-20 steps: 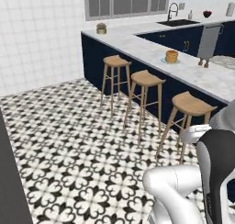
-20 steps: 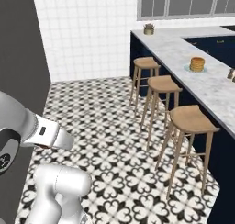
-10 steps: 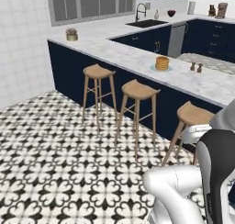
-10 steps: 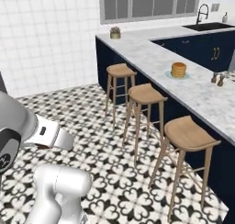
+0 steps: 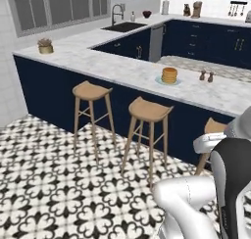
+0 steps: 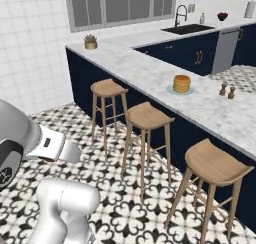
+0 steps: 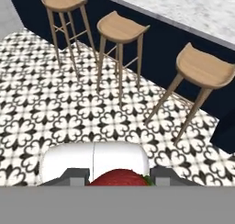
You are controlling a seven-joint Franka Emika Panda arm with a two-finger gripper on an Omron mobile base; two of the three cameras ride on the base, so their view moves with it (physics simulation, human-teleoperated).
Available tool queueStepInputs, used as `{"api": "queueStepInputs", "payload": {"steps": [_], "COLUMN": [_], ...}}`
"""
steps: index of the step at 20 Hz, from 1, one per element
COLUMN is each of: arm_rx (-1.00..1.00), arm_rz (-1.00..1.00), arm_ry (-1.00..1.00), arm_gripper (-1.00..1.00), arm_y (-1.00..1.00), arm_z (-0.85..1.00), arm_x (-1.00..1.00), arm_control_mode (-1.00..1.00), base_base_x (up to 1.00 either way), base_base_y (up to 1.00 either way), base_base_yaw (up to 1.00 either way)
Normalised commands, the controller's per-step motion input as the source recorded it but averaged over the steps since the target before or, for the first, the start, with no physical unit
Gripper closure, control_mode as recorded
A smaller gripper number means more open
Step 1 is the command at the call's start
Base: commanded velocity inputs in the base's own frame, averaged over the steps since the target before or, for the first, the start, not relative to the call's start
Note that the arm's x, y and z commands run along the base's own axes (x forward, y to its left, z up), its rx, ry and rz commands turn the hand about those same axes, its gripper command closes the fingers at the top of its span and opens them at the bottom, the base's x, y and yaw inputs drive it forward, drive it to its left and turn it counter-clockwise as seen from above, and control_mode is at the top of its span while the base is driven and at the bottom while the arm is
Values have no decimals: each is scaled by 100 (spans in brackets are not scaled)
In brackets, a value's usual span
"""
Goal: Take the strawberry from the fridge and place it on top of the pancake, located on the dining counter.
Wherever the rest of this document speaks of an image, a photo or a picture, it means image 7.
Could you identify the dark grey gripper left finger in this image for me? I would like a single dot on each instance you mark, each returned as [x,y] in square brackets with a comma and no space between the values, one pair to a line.
[77,176]

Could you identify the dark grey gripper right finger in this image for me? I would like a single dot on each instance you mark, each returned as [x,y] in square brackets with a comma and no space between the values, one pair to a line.
[162,174]

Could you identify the red strawberry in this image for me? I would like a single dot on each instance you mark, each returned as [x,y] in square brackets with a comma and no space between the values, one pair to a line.
[119,178]

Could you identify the dark blue dining counter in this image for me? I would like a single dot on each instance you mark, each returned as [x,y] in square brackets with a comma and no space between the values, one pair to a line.
[165,47]

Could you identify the white rounded object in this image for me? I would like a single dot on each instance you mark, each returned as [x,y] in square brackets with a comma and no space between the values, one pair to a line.
[91,157]

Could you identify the wooden bar stool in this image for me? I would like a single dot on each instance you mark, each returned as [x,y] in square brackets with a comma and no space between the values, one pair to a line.
[120,27]
[203,67]
[62,1]

